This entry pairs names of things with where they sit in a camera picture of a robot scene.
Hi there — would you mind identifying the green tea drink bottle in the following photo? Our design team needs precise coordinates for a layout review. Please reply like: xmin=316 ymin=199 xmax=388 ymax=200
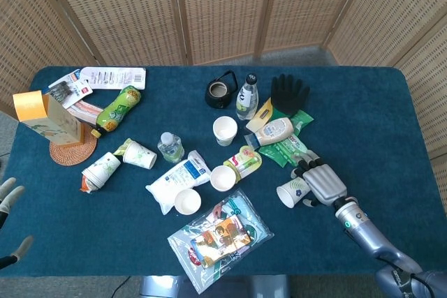
xmin=91 ymin=84 xmax=142 ymax=138

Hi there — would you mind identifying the white tissue pack blue label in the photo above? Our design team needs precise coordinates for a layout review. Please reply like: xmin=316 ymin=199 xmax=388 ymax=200
xmin=145 ymin=150 xmax=212 ymax=216

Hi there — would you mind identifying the large green wet wipes pack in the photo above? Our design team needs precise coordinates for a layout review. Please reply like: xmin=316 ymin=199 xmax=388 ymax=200
xmin=258 ymin=133 xmax=314 ymax=168

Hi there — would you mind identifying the floral white paper cup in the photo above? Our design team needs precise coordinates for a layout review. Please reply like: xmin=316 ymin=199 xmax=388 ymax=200
xmin=122 ymin=140 xmax=158 ymax=170

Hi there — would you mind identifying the thin black floor cable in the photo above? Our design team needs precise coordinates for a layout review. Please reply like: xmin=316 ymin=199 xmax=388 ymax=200
xmin=110 ymin=276 xmax=131 ymax=298

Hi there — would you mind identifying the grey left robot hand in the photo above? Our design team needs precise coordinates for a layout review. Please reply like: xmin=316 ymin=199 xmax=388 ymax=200
xmin=0 ymin=177 xmax=34 ymax=269

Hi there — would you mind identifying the plain white paper cup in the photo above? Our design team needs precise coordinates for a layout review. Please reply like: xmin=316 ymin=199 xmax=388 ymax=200
xmin=174 ymin=188 xmax=203 ymax=216
xmin=210 ymin=165 xmax=237 ymax=193
xmin=212 ymin=116 xmax=239 ymax=147

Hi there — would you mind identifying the orange beige cardboard box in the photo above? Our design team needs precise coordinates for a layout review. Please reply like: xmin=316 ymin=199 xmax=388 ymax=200
xmin=13 ymin=90 xmax=86 ymax=147

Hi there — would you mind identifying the white barcode blister card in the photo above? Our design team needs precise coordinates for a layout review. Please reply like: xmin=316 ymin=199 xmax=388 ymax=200
xmin=79 ymin=66 xmax=147 ymax=90

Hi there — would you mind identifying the round woven rattan coaster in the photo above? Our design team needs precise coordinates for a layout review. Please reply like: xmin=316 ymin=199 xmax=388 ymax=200
xmin=49 ymin=131 xmax=98 ymax=166

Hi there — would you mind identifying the small clear water bottle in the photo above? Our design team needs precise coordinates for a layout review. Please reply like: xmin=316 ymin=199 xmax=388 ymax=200
xmin=156 ymin=131 xmax=185 ymax=164

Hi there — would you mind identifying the cream squeeze sauce bottle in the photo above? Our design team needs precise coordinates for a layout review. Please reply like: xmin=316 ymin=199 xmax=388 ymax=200
xmin=244 ymin=118 xmax=293 ymax=148

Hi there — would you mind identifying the black rubber work glove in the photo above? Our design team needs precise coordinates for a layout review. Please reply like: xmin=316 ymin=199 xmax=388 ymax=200
xmin=268 ymin=74 xmax=311 ymax=121

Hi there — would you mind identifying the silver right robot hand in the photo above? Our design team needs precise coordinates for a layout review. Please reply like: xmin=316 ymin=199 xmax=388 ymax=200
xmin=291 ymin=149 xmax=349 ymax=208

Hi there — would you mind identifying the bamboo folding screen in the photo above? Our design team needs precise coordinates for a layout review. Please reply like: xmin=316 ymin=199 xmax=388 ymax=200
xmin=0 ymin=0 xmax=447 ymax=215

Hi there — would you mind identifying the battery blister card pack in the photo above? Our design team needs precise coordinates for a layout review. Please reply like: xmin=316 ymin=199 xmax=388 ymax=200
xmin=47 ymin=70 xmax=94 ymax=109

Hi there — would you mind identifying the yellow blue packet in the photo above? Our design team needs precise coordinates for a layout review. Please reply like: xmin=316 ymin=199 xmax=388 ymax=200
xmin=245 ymin=99 xmax=277 ymax=133

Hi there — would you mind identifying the small green wet wipes pack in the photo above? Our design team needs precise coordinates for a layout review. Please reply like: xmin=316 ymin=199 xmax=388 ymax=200
xmin=279 ymin=109 xmax=314 ymax=135

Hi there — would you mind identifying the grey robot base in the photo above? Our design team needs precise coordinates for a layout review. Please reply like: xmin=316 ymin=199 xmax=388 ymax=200
xmin=139 ymin=274 xmax=291 ymax=298

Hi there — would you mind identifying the colourful cartoon printed packet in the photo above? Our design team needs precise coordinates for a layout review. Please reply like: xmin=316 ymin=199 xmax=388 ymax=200
xmin=190 ymin=216 xmax=253 ymax=269

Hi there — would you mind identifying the blue table cloth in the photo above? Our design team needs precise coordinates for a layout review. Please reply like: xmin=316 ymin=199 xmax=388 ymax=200
xmin=0 ymin=65 xmax=441 ymax=277

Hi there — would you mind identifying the clear plastic zip bag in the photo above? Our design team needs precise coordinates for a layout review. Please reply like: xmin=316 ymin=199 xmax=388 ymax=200
xmin=167 ymin=188 xmax=274 ymax=295

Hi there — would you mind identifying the clear bottle black cap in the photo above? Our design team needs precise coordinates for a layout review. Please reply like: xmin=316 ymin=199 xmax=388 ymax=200
xmin=235 ymin=73 xmax=260 ymax=121

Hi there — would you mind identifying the white paper cup green print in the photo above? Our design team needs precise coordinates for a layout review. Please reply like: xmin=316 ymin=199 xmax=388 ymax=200
xmin=276 ymin=177 xmax=310 ymax=209

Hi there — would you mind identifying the orange striped flat packet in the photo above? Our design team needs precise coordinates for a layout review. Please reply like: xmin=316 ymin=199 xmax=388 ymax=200
xmin=66 ymin=99 xmax=105 ymax=126

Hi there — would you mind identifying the lip balm blister pack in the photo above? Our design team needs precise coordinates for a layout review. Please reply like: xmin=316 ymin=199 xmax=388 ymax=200
xmin=222 ymin=145 xmax=263 ymax=182

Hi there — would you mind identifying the black cast iron teapot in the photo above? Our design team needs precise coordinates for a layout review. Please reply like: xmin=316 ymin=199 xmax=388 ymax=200
xmin=204 ymin=70 xmax=239 ymax=109

